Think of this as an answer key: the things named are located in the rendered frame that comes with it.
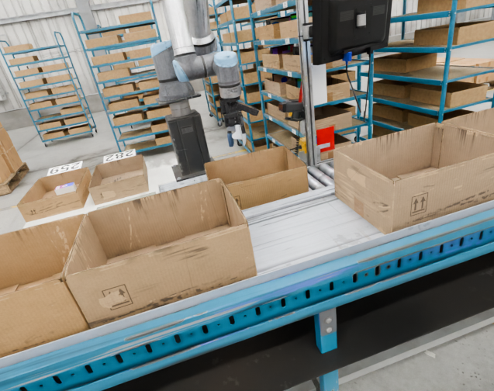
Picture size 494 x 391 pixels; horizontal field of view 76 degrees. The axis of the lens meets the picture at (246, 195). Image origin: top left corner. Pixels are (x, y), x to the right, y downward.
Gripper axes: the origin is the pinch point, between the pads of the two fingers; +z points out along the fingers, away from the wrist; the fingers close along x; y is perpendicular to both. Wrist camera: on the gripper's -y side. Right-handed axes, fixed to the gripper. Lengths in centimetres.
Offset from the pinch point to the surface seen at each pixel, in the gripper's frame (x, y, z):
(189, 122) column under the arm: -34.6, 19.3, -1.3
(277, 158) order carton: 2.0, -15.3, 13.0
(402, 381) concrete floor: 79, -37, 91
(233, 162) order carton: 0.3, 5.6, 10.3
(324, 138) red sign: -9.3, -46.5, 14.3
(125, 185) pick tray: -24, 60, 21
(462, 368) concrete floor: 83, -64, 91
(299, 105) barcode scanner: -10.3, -33.3, -5.8
